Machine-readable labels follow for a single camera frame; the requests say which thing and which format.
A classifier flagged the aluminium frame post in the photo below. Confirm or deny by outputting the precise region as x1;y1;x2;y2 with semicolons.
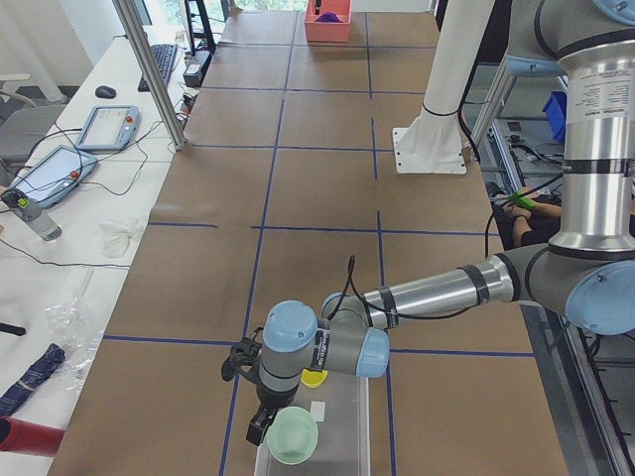
112;0;186;151

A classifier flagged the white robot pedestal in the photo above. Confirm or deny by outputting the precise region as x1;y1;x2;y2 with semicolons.
393;0;495;175

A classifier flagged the light green bowl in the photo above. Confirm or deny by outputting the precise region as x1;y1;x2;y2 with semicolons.
266;406;318;465

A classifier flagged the clear plastic bin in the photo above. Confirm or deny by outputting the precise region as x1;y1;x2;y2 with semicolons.
254;372;370;475

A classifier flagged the black box device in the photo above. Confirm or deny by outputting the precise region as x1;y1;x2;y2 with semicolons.
183;51;212;88

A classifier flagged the crumpled clear plastic wrap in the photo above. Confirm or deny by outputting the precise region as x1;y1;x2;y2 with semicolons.
45;297;105;395

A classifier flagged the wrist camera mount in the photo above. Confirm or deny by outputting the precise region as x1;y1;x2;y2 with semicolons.
220;326;263;385

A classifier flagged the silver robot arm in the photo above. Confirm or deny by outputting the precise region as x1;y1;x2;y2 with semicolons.
239;1;634;445

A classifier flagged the red cylinder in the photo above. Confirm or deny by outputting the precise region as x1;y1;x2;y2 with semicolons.
1;416;64;457

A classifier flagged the pink plastic tray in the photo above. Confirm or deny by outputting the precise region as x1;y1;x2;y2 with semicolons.
304;0;351;43

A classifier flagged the clear water bottle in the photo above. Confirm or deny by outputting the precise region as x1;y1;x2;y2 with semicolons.
1;187;63;241

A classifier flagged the yellow paper cup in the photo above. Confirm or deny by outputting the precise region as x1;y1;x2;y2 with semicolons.
301;369;328;389

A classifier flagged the near teach pendant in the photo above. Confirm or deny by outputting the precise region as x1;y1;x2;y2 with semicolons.
11;146;97;208

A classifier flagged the far teach pendant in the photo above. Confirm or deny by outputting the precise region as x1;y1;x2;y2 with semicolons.
75;105;140;154

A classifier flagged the seated person in black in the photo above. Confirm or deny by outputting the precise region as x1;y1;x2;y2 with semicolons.
485;181;562;250

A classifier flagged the folded blue umbrella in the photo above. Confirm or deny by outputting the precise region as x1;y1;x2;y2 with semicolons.
1;343;65;417

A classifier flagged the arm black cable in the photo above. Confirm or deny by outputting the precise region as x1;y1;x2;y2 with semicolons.
326;171;567;323

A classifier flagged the green handled tool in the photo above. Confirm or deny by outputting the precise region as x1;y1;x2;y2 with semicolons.
508;190;537;210

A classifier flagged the black keyboard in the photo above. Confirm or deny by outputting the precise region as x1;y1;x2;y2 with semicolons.
150;44;179;85

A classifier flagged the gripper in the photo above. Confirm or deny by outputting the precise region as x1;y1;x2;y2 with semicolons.
246;382;298;444

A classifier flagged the teach pendant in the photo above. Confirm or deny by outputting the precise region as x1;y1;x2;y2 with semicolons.
11;146;97;208
75;105;140;154

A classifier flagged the purple microfiber cloth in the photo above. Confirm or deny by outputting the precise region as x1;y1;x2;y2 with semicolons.
316;11;341;23

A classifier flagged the crumpled white tissue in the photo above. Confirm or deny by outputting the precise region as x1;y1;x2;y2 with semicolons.
98;218;144;258

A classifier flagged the black computer mouse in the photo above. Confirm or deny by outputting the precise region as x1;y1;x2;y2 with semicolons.
94;85;117;99

